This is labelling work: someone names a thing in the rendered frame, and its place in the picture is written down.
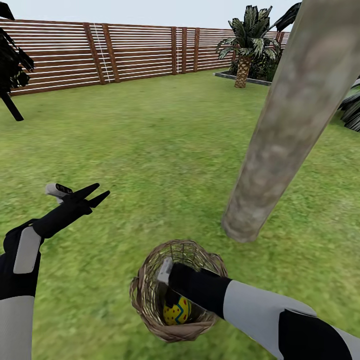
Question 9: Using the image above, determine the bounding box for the easter egg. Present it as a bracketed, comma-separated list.
[161, 296, 194, 326]

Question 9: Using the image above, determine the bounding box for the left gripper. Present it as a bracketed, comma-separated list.
[47, 183, 110, 230]

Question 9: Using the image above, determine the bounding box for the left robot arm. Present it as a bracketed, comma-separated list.
[0, 183, 110, 360]

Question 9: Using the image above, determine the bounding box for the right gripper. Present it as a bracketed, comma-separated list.
[163, 278, 181, 309]

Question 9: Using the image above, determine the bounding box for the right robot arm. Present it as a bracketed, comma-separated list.
[157, 255, 360, 360]

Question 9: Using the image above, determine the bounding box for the wicker basket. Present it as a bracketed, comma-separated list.
[129, 239, 228, 344]

